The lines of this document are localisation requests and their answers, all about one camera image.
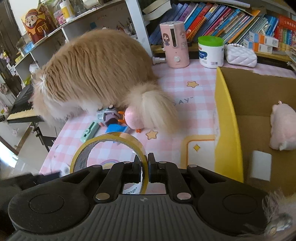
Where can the fortune god paper figure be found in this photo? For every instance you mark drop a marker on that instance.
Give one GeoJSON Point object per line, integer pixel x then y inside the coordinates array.
{"type": "Point", "coordinates": [38, 23]}

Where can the blue toy piece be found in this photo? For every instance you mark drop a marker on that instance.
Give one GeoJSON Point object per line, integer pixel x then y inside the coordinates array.
{"type": "Point", "coordinates": [115, 127]}

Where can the fluffy orange white cat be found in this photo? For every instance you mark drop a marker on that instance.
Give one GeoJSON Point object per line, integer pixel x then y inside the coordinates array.
{"type": "Point", "coordinates": [98, 69]}

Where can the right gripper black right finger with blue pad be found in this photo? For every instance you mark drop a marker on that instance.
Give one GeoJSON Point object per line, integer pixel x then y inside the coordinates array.
{"type": "Point", "coordinates": [167, 173]}

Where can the row of colourful books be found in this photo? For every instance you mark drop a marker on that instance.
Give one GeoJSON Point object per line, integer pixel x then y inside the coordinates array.
{"type": "Point", "coordinates": [228, 21]}

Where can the white jar green lid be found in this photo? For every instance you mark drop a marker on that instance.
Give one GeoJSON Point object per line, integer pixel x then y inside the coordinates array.
{"type": "Point", "coordinates": [211, 51]}

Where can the black electronic keyboard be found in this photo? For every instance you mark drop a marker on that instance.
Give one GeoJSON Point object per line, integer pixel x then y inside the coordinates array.
{"type": "Point", "coordinates": [22, 110]}

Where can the yellow cardboard box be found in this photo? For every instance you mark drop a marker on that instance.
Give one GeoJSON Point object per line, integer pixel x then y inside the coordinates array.
{"type": "Point", "coordinates": [244, 102]}

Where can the white quilted handbag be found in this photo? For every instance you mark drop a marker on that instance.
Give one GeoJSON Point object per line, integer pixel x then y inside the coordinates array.
{"type": "Point", "coordinates": [237, 54]}

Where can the pink plush duck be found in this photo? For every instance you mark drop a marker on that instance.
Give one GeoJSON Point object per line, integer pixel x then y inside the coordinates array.
{"type": "Point", "coordinates": [132, 119]}

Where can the pink plush pig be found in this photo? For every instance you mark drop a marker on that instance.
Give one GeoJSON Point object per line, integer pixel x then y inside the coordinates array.
{"type": "Point", "coordinates": [283, 124]}

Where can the white rectangular eraser block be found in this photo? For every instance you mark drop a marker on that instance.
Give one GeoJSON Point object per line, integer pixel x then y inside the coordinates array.
{"type": "Point", "coordinates": [260, 167]}

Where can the yellow tape roll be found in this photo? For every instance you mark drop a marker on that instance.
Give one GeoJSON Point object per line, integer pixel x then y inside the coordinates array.
{"type": "Point", "coordinates": [109, 149]}

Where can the grey toy truck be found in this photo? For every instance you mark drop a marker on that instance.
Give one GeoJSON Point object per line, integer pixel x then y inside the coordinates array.
{"type": "Point", "coordinates": [107, 116]}

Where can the white bookshelf frame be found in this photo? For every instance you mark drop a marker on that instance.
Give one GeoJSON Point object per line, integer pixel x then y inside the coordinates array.
{"type": "Point", "coordinates": [109, 14]}

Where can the orange white medicine boxes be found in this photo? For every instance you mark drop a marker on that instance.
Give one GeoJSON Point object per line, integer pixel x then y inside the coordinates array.
{"type": "Point", "coordinates": [260, 43]}

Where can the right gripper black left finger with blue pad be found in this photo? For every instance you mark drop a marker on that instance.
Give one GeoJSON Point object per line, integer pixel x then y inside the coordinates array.
{"type": "Point", "coordinates": [120, 174]}

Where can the pink cartoon humidifier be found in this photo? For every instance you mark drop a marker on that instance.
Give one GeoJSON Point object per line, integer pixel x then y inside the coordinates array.
{"type": "Point", "coordinates": [175, 44]}

